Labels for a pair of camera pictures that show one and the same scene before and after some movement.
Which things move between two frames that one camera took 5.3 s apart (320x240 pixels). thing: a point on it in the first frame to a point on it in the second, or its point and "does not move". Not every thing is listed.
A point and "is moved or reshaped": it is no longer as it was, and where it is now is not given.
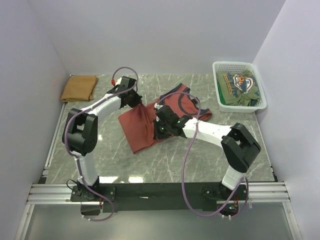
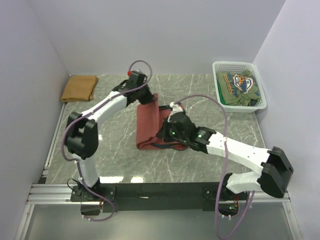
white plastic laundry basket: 239,88 does not move
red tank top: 138,123 is moved or reshaped
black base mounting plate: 97,198 does not move
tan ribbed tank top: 79,88 does not move
